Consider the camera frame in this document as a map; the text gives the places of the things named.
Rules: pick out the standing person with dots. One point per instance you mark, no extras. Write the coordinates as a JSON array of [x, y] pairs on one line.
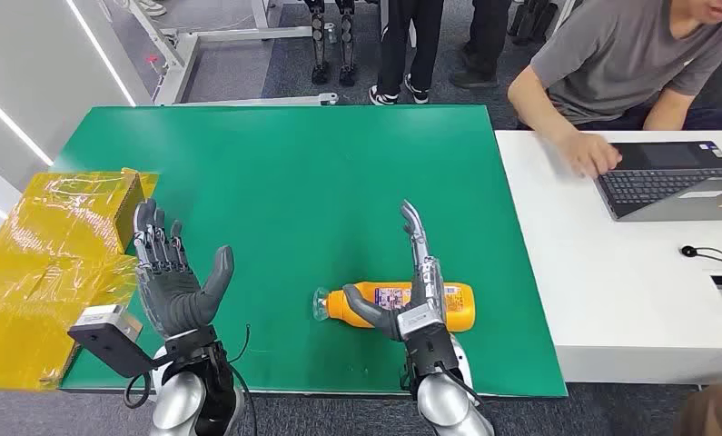
[[484, 42], [408, 48]]

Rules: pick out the seated person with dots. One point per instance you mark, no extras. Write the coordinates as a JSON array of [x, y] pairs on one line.
[[619, 54]]

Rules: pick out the dark grey laptop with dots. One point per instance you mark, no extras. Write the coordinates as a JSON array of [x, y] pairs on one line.
[[661, 186]]

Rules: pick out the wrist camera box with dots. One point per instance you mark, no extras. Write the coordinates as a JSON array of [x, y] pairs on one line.
[[111, 346], [421, 319]]

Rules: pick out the black robot leg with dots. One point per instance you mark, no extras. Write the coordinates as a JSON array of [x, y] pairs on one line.
[[347, 42], [319, 42]]

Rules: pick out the white shoe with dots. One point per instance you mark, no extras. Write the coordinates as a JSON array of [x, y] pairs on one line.
[[152, 7]]

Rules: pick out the orange detergent bottle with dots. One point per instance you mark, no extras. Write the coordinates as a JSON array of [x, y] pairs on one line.
[[460, 304]]

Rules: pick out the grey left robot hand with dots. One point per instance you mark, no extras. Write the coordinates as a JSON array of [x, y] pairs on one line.
[[171, 295]]

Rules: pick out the green table mat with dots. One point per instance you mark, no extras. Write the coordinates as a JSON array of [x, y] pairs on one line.
[[312, 180]]

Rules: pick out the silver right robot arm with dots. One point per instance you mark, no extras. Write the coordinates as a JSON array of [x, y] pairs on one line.
[[448, 406]]

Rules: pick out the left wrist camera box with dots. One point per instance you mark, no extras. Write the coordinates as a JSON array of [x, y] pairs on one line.
[[111, 346]]

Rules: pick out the brown rounded object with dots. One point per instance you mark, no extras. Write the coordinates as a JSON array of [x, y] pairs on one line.
[[715, 415]]

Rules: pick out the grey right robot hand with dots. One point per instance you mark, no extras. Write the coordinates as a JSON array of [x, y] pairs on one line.
[[419, 283]]

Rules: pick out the yellow taped cardboard box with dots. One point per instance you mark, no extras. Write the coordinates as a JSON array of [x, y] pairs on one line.
[[47, 265]]

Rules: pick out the white desk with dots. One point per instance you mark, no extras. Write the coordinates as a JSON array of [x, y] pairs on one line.
[[613, 289]]

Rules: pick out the person's right hand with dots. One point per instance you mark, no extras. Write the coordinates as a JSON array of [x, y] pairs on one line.
[[592, 153]]

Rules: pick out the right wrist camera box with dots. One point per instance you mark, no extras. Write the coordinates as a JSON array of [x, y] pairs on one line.
[[421, 319]]

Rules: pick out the white metal frame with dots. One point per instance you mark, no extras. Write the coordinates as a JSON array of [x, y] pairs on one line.
[[177, 54]]

